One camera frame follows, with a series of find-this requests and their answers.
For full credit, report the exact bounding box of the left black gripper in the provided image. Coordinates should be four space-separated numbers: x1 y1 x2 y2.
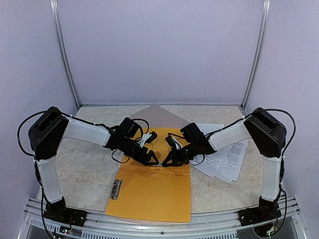
120 137 159 166

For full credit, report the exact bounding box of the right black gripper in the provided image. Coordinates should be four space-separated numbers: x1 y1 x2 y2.
162 141 198 166

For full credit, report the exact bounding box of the orange folder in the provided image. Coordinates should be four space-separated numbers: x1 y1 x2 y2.
104 126 192 223

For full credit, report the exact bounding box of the pink-brown file folder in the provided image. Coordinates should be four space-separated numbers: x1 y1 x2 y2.
130 105 189 128

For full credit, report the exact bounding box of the white printed sheet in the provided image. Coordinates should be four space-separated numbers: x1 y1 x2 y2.
190 146 231 177
196 123 224 134

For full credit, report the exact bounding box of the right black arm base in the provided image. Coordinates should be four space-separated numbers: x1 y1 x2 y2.
238 195 282 226

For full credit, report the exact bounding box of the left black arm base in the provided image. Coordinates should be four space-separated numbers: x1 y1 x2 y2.
44 197 87 227

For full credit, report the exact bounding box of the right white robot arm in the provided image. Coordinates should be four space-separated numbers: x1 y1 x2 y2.
162 108 287 221

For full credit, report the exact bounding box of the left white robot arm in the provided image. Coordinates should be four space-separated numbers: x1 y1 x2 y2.
28 107 159 222

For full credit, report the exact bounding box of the orange folder edge clip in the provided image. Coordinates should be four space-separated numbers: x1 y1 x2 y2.
110 179 123 200

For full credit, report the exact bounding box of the white printed sheet back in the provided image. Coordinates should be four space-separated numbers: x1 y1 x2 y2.
196 123 224 134

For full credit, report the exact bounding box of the white printed sheet dense text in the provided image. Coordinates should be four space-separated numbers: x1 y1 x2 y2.
215 140 248 183

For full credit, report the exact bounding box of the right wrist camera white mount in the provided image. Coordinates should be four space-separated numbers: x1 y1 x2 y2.
165 135 183 149

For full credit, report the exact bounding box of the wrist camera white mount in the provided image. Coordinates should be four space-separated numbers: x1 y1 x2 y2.
138 131 158 147
165 135 183 149

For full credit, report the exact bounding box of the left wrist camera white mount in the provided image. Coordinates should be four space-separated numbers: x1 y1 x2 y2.
138 131 158 147

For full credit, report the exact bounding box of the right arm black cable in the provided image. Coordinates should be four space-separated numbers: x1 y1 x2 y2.
199 108 297 155

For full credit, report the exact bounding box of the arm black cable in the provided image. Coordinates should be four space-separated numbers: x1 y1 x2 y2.
199 108 297 155
17 110 150 165

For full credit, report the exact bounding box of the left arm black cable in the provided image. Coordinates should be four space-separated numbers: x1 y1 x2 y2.
17 110 150 165

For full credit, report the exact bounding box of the right aluminium frame post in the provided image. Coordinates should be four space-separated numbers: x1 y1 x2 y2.
241 0 271 111

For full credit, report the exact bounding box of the aluminium frame post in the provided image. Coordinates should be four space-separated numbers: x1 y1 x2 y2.
50 0 82 109
241 0 271 111

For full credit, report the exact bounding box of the left aluminium frame post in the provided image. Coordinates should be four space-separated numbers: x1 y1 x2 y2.
50 0 82 109

